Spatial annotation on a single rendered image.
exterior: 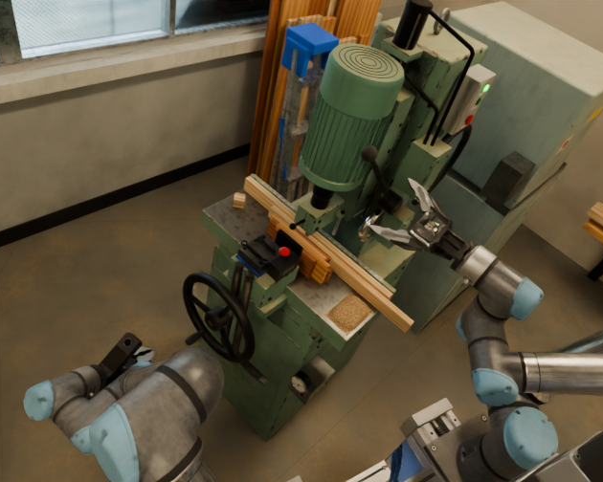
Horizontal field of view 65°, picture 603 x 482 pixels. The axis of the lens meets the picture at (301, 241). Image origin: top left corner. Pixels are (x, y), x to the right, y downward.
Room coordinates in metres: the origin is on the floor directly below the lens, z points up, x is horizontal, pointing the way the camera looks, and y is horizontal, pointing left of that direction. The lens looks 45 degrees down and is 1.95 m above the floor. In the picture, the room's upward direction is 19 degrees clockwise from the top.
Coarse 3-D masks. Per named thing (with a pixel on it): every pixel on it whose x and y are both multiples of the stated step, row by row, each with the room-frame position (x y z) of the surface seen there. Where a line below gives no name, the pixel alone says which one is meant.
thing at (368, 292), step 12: (336, 264) 0.97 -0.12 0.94; (348, 276) 0.94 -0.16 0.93; (360, 276) 0.95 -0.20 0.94; (360, 288) 0.92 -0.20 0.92; (372, 288) 0.92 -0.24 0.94; (372, 300) 0.89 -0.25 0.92; (384, 300) 0.89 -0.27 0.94; (384, 312) 0.87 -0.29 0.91; (396, 312) 0.86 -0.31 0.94; (396, 324) 0.85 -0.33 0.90; (408, 324) 0.84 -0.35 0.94
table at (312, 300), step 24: (240, 192) 1.17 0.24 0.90; (216, 216) 1.03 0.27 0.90; (240, 216) 1.06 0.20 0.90; (264, 216) 1.10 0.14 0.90; (240, 240) 0.97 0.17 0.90; (288, 288) 0.85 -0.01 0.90; (312, 288) 0.88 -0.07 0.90; (336, 288) 0.91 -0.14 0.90; (264, 312) 0.77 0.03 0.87; (312, 312) 0.80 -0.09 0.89; (336, 336) 0.76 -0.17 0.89
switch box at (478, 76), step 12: (468, 72) 1.23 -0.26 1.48; (480, 72) 1.25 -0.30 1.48; (492, 72) 1.28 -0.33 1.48; (456, 84) 1.22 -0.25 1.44; (468, 84) 1.20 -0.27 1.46; (480, 84) 1.20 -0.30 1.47; (468, 96) 1.20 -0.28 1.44; (480, 96) 1.24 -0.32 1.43; (444, 108) 1.22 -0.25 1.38; (456, 108) 1.20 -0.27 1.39; (468, 108) 1.20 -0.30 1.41; (456, 120) 1.20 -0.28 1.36; (456, 132) 1.20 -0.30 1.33
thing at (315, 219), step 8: (336, 200) 1.08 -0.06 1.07; (344, 200) 1.09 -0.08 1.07; (304, 208) 1.00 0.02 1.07; (312, 208) 1.01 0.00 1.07; (328, 208) 1.03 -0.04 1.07; (336, 208) 1.06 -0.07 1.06; (296, 216) 1.01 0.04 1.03; (304, 216) 1.00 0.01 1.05; (312, 216) 0.98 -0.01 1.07; (320, 216) 0.99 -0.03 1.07; (328, 216) 1.04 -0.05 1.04; (336, 216) 1.08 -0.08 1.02; (304, 224) 0.99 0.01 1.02; (312, 224) 0.98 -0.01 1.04; (320, 224) 1.01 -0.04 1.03; (312, 232) 0.98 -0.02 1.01
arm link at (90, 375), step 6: (84, 366) 0.48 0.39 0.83; (90, 366) 0.49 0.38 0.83; (78, 372) 0.46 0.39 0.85; (84, 372) 0.46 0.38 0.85; (90, 372) 0.47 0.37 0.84; (96, 372) 0.48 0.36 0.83; (84, 378) 0.45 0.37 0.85; (90, 378) 0.46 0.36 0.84; (96, 378) 0.46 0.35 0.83; (90, 384) 0.44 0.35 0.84; (96, 384) 0.45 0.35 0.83; (90, 390) 0.44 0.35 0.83; (96, 390) 0.44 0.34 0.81; (90, 396) 0.43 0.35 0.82
